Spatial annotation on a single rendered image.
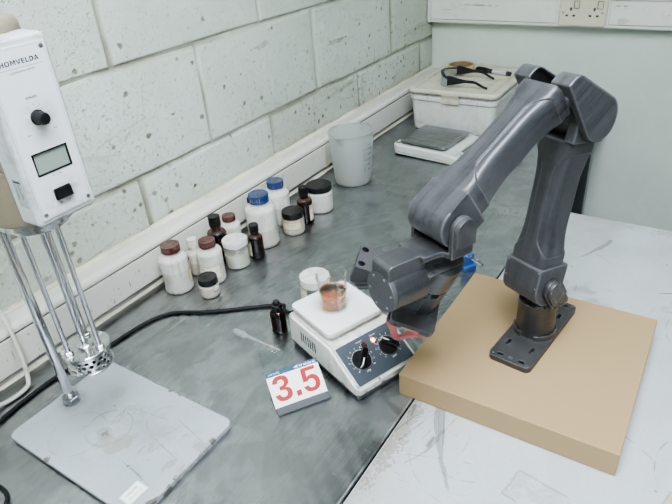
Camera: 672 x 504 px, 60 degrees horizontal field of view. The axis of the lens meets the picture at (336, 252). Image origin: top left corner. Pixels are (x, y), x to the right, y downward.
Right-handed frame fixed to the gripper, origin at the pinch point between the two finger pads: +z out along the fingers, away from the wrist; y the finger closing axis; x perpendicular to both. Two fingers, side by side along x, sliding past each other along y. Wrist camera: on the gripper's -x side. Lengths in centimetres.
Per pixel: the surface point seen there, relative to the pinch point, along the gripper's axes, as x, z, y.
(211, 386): -25.7, 18.7, 11.9
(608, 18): 45, 9, -140
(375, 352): -1.6, 7.1, 1.8
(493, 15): 13, 26, -150
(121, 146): -60, 12, -26
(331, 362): -8.0, 9.3, 5.0
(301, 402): -10.6, 12.0, 12.1
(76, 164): -45, -24, 9
